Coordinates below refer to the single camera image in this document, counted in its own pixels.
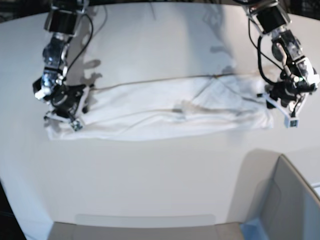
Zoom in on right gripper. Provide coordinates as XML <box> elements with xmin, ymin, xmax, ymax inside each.
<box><xmin>43</xmin><ymin>84</ymin><xmax>91</xmax><ymax>132</ymax></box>

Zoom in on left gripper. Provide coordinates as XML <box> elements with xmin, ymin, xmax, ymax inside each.
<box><xmin>256</xmin><ymin>82</ymin><xmax>315</xmax><ymax>128</ymax></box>

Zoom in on white printed t-shirt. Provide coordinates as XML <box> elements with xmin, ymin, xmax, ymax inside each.
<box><xmin>44</xmin><ymin>74</ymin><xmax>274</xmax><ymax>142</ymax></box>

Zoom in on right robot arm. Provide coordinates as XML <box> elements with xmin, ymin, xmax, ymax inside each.
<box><xmin>32</xmin><ymin>0</ymin><xmax>90</xmax><ymax>132</ymax></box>

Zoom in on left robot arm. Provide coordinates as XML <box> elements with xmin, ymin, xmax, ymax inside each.
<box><xmin>239</xmin><ymin>0</ymin><xmax>320</xmax><ymax>128</ymax></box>

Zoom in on grey bin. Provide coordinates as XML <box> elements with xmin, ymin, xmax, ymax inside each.
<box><xmin>226</xmin><ymin>149</ymin><xmax>320</xmax><ymax>240</ymax></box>

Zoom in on grey front tray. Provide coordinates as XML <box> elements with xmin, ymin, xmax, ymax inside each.
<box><xmin>48</xmin><ymin>214</ymin><xmax>245</xmax><ymax>240</ymax></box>

